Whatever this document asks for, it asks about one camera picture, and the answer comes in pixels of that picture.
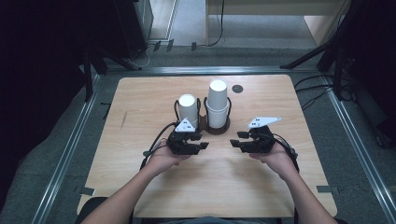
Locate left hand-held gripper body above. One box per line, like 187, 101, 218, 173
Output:
167, 117, 204, 156

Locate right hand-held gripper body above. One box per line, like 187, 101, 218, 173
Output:
240, 116, 282, 154

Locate dark double cup holder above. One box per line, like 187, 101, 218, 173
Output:
173, 96, 233, 135

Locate tall stack of white cups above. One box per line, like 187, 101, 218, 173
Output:
206, 78, 230, 130

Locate person's left hand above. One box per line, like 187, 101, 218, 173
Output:
146, 145, 191, 176

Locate person's right hand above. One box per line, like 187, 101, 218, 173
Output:
248, 143, 299, 181

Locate short stack of white cups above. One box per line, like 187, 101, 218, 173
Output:
178, 93, 200, 133

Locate person's grey clothing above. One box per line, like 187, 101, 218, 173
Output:
160, 216, 264, 224

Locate grey tape patch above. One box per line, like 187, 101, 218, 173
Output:
74, 186, 95, 197
316, 185, 341, 196

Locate black chair seat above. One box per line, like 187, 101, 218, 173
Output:
75, 196, 109, 224

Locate black tripod stand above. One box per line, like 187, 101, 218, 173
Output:
279, 0, 363, 101
81, 46, 143, 103

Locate black cabinet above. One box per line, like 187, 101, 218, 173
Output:
112, 0, 154, 61

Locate light wooden furniture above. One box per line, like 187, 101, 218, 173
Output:
205, 0, 353, 48

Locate dark curtain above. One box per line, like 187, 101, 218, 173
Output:
0, 0, 94, 214

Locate left hand-held gripper cable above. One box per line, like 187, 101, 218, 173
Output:
139, 121, 179, 171

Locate hand-held gripper cable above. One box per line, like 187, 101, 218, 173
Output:
271, 133, 301, 174
139, 121, 179, 171

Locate right hand-held gripper cable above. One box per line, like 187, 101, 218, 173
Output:
271, 133, 301, 174

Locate metal frame rail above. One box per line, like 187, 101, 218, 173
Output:
106, 65, 319, 76
321, 74, 396, 224
31, 74, 101, 224

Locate black floor cables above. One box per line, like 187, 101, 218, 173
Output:
293, 73, 357, 111

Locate white floor cable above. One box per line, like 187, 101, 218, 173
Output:
128, 43, 157, 68

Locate thin black hanging cable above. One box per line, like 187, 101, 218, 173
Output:
206, 0, 226, 48

